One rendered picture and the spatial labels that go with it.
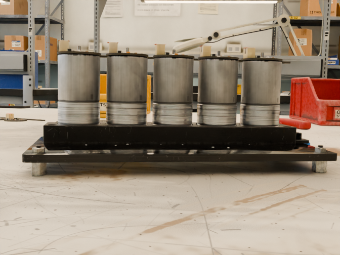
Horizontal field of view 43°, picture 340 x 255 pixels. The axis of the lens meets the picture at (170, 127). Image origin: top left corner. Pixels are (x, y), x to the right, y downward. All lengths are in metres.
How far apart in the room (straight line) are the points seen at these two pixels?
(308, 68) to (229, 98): 2.34
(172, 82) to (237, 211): 0.11
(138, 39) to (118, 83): 4.52
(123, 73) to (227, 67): 0.06
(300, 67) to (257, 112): 2.32
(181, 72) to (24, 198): 0.12
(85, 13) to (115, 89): 4.70
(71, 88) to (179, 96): 0.06
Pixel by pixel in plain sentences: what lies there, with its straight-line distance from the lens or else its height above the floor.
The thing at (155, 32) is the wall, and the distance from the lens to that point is 4.75.
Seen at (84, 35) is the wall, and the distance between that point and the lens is 4.92.
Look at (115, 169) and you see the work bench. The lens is 0.23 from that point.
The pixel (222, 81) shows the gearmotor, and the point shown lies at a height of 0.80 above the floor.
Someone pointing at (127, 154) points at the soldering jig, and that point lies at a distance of 0.21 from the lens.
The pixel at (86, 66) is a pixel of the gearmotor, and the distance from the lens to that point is 0.25.
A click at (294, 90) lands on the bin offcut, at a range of 0.65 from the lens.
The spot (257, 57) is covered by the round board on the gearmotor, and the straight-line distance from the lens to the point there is 0.27.
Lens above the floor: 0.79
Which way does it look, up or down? 6 degrees down
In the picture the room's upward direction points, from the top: 1 degrees clockwise
